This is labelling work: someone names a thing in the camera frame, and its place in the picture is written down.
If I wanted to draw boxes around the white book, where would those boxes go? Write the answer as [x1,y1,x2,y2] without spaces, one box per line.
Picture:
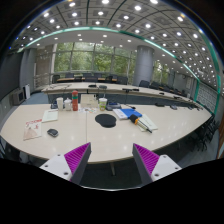
[113,109,127,120]

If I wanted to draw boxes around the white paper sheet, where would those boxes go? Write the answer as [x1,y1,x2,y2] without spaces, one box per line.
[42,109,58,123]

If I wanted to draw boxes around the grey round pillar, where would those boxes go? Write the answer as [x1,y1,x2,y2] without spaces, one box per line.
[132,45,154,86]

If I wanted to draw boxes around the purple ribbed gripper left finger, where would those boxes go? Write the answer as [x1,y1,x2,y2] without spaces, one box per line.
[41,143,91,185]

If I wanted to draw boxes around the green and white cup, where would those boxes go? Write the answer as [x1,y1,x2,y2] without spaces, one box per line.
[99,98,107,111]

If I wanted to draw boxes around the white documents under microphone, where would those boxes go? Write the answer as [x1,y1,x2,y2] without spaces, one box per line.
[140,114,158,131]

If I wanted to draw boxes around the black oval mouse pad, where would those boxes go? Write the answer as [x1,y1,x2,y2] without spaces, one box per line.
[95,114,116,128]

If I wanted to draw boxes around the white lidded mug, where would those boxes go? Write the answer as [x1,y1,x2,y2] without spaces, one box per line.
[64,98,72,111]

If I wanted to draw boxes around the black and yellow microphone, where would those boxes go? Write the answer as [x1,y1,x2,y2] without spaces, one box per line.
[130,114,151,132]

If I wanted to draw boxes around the white paper cup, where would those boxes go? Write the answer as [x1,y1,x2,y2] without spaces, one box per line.
[56,97,63,111]

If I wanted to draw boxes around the white floor appliance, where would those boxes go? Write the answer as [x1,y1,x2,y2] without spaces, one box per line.
[23,84,30,100]

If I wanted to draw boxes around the black computer mouse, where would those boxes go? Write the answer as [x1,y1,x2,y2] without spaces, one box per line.
[47,129,59,137]

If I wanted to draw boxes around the blue folder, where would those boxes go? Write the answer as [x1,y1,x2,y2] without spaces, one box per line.
[121,108,142,119]

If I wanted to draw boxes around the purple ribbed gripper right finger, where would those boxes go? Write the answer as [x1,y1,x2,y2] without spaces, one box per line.
[132,143,181,185]

